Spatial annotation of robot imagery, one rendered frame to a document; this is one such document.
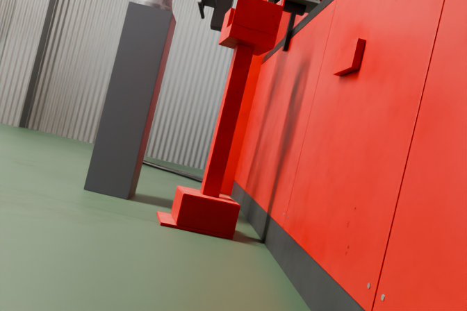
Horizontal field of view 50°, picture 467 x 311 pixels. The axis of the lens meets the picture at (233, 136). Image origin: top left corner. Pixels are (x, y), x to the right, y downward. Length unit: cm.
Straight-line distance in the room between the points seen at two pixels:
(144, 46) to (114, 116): 31
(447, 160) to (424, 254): 13
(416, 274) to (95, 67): 457
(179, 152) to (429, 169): 426
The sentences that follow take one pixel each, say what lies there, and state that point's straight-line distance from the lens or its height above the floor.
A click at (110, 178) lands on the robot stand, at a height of 7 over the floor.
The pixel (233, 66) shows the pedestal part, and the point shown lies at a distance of 177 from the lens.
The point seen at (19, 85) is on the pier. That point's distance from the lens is 515.
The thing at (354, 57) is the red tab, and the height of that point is 57.
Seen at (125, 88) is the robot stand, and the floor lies 43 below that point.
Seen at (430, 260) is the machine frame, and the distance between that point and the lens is 73.
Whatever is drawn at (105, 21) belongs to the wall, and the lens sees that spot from 517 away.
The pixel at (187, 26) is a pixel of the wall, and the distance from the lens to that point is 505.
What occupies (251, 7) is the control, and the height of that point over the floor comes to 77.
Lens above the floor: 32
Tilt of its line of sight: 1 degrees up
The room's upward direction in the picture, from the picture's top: 13 degrees clockwise
